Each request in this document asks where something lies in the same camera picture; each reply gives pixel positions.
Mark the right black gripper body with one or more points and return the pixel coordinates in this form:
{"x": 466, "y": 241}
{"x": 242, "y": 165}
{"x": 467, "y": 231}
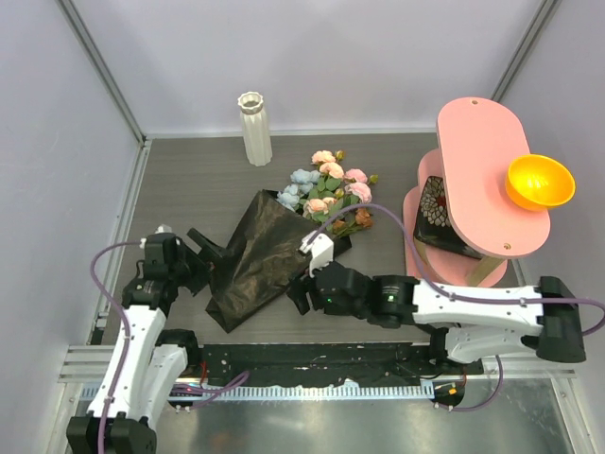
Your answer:
{"x": 323, "y": 300}

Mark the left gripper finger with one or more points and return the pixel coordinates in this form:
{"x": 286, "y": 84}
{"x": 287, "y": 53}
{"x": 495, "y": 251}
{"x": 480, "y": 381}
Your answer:
{"x": 208, "y": 249}
{"x": 198, "y": 281}

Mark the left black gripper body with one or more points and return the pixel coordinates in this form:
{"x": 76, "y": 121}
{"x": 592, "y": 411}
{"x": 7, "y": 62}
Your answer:
{"x": 189, "y": 262}

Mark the black wrapping paper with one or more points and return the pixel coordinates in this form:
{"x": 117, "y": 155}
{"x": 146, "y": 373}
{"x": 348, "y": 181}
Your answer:
{"x": 264, "y": 259}

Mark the artificial flower bouquet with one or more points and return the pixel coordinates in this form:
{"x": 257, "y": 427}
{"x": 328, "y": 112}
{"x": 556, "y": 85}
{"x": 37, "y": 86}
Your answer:
{"x": 328, "y": 187}

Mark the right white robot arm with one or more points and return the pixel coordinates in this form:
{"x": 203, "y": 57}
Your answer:
{"x": 464, "y": 324}

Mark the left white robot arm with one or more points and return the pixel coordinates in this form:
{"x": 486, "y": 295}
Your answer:
{"x": 147, "y": 358}

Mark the white ribbed ceramic vase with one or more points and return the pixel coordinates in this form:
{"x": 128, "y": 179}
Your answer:
{"x": 254, "y": 120}

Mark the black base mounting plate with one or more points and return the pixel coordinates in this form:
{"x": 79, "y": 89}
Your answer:
{"x": 320, "y": 365}

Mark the black floral patterned box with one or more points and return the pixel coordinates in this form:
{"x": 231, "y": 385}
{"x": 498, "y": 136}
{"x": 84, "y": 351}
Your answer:
{"x": 433, "y": 226}

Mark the pink tiered shelf stand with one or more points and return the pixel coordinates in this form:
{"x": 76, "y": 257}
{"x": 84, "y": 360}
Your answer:
{"x": 478, "y": 140}

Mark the orange plastic bowl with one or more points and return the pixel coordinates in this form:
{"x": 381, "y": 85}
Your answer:
{"x": 537, "y": 183}

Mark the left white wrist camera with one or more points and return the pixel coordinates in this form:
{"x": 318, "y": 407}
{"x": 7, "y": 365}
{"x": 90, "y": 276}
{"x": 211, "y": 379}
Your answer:
{"x": 162, "y": 235}

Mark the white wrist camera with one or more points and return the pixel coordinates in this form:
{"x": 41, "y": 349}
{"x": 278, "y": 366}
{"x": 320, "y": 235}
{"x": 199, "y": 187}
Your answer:
{"x": 320, "y": 249}
{"x": 162, "y": 235}

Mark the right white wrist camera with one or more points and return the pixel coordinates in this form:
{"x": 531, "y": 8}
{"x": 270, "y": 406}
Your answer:
{"x": 320, "y": 249}

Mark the white slotted cable duct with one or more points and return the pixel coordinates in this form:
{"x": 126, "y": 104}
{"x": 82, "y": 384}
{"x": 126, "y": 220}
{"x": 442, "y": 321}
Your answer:
{"x": 348, "y": 391}

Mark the aluminium frame rail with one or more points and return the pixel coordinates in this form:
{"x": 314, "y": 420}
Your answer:
{"x": 89, "y": 364}

